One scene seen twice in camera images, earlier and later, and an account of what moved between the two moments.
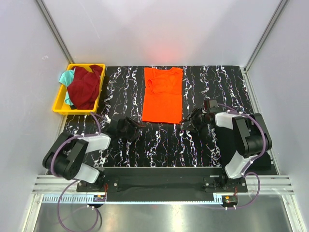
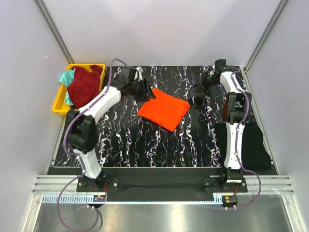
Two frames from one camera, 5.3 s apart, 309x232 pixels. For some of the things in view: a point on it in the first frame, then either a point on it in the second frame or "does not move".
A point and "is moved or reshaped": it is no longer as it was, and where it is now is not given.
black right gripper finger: x=190 y=116 to x=203 y=79
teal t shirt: x=66 y=77 does not move
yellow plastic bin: x=61 y=107 does not move
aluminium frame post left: x=55 y=31 does not move
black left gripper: x=130 y=126 to x=142 y=87
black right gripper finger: x=190 y=127 to x=198 y=98
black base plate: x=161 y=184 does not move
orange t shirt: x=162 y=97 is moved or reshaped
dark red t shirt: x=84 y=88 does not move
